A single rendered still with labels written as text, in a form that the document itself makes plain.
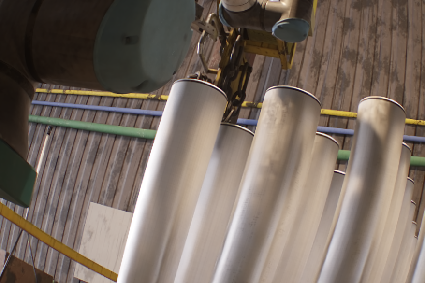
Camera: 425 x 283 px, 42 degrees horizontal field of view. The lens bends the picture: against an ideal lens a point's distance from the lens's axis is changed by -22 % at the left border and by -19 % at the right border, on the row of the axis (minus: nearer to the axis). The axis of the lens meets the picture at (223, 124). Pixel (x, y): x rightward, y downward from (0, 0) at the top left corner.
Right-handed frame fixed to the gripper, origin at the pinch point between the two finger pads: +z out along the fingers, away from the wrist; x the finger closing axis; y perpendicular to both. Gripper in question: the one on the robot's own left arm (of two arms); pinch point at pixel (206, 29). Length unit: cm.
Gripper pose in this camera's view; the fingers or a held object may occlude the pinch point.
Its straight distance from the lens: 211.2
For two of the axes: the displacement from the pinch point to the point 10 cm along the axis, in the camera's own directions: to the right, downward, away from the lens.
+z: 6.7, 4.4, 6.0
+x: -7.0, 0.8, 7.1
